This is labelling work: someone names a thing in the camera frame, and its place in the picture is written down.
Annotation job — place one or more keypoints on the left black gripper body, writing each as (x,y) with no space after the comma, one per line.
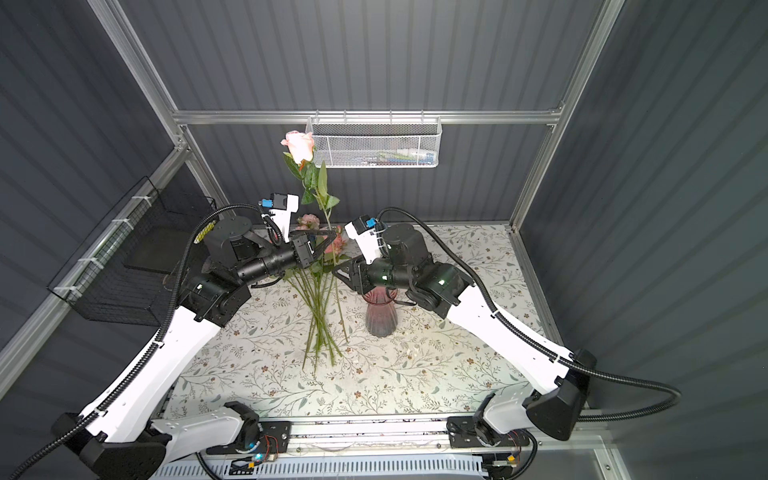
(299,250)

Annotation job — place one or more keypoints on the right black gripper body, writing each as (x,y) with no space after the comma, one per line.
(363,281)

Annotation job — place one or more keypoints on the pink red glass vase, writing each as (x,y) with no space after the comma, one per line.
(381,316)

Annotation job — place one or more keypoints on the pale pink rose stem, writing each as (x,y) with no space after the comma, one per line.
(299,158)

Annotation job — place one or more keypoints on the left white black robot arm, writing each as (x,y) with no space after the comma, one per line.
(116,436)

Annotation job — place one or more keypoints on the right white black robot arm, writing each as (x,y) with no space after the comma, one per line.
(397,258)

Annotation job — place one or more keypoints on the bunch of artificial flowers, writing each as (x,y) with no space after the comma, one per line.
(317,286)

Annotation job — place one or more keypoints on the floral patterned table mat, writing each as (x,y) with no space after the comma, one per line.
(428,365)

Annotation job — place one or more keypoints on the yellow green marker pen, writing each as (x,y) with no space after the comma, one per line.
(203,231)

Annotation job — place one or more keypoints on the tubes in white basket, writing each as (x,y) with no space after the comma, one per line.
(402,157)

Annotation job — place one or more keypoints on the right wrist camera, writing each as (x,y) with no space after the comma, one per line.
(364,232)

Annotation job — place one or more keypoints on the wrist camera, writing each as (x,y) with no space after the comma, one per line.
(364,232)
(279,208)

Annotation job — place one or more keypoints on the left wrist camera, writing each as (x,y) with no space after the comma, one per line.
(279,208)

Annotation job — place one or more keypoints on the white wire mesh basket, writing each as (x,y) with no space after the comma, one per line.
(342,144)

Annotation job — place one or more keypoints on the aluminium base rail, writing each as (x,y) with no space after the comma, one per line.
(414,446)

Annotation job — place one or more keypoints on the black wire mesh basket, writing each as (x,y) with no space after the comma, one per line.
(125,274)

